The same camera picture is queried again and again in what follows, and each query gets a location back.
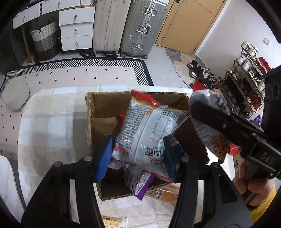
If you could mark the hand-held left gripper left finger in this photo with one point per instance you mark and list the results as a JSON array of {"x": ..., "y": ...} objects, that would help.
[{"x": 104, "y": 162}]

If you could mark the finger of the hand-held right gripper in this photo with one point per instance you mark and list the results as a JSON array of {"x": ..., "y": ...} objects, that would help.
[{"x": 230, "y": 127}]

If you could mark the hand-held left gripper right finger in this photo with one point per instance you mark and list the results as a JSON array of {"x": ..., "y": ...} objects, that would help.
[{"x": 170, "y": 162}]

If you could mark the silver noodle snack packet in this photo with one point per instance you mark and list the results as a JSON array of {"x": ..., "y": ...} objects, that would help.
[{"x": 205, "y": 131}]

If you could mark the purple snack packet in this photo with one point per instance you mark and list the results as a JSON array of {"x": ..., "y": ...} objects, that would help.
[{"x": 138, "y": 179}]

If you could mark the white red snack packet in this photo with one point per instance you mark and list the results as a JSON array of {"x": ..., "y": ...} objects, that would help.
[{"x": 144, "y": 131}]

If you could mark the brown cardboard box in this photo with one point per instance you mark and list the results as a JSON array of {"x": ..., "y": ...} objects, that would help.
[{"x": 98, "y": 109}]

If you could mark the person's right forearm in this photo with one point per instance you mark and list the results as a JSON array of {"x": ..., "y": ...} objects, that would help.
[{"x": 262, "y": 210}]

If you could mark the person's right hand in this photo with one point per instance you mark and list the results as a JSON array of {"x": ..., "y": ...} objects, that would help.
[{"x": 256, "y": 190}]

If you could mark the purple bag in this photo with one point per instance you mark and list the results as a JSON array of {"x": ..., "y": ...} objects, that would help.
[{"x": 258, "y": 122}]

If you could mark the wooden shoe rack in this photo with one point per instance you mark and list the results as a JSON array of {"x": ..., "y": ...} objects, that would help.
[{"x": 241, "y": 92}]

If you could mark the orange snack packet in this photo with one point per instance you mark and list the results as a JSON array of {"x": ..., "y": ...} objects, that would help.
[{"x": 164, "y": 195}]

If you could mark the clear biscuit packet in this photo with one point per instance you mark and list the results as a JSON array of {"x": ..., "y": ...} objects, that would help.
[{"x": 114, "y": 222}]

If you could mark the pile of shoes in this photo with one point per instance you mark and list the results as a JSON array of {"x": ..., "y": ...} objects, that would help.
[{"x": 197, "y": 70}]

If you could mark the grey floor mat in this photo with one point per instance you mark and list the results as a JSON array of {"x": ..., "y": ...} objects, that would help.
[{"x": 182, "y": 63}]

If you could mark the white chair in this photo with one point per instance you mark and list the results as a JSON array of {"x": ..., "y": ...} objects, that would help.
[{"x": 8, "y": 179}]

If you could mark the wooden door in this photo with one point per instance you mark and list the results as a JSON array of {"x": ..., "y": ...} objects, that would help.
[{"x": 188, "y": 26}]

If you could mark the grey stool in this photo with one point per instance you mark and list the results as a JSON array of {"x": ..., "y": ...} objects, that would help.
[{"x": 15, "y": 94}]

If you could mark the silver suitcase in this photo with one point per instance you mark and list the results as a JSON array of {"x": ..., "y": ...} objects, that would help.
[{"x": 140, "y": 28}]

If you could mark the woven laundry basket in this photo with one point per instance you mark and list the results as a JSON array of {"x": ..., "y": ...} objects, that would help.
[{"x": 45, "y": 41}]

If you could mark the white drawer cabinet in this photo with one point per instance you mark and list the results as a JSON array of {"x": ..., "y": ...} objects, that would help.
[{"x": 76, "y": 30}]

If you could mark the beige suitcase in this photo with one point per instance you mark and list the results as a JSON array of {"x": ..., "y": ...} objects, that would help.
[{"x": 108, "y": 26}]

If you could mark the white light switch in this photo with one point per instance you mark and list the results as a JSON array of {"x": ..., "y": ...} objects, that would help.
[{"x": 267, "y": 41}]

